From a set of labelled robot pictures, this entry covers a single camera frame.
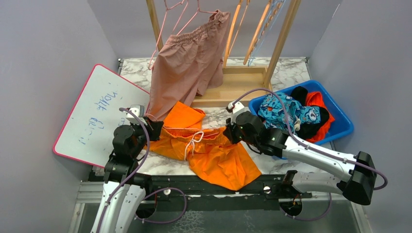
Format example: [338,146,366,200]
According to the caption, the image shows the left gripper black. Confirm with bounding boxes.
[130,116,163,158]

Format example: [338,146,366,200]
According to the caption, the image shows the pink hanger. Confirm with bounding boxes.
[161,109,225,136]
[146,0,189,70]
[175,0,219,35]

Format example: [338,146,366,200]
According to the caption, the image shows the orange shorts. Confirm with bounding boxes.
[150,102,261,191]

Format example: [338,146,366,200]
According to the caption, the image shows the blue shark print shorts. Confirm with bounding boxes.
[257,92,323,133]

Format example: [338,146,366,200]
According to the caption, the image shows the black shorts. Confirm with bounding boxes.
[290,86,329,140]

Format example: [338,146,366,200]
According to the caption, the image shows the orange hanger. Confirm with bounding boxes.
[243,0,281,66]
[223,0,250,68]

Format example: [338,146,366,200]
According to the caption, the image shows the light blue wire hanger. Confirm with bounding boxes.
[248,0,286,67]

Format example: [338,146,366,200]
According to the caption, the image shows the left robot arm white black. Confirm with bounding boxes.
[91,117,164,233]

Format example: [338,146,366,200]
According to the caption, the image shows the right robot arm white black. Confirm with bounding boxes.
[223,111,377,205]

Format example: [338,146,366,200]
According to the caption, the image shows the pink beige shorts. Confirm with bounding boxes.
[148,10,231,120]

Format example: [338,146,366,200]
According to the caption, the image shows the wooden clothes rack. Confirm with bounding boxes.
[145,0,303,108]

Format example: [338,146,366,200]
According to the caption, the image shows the blue plastic bin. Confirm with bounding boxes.
[248,81,354,145]

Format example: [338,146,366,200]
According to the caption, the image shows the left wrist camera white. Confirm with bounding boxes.
[126,104,147,126]

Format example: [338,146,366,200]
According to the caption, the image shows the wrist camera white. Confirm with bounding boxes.
[226,101,249,124]
[126,104,147,126]

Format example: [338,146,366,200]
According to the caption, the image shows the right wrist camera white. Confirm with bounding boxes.
[226,101,249,124]

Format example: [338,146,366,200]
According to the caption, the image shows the whiteboard with pink frame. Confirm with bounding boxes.
[53,64,150,167]

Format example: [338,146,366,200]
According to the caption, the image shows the black mounting rail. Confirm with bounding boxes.
[131,173,312,214]

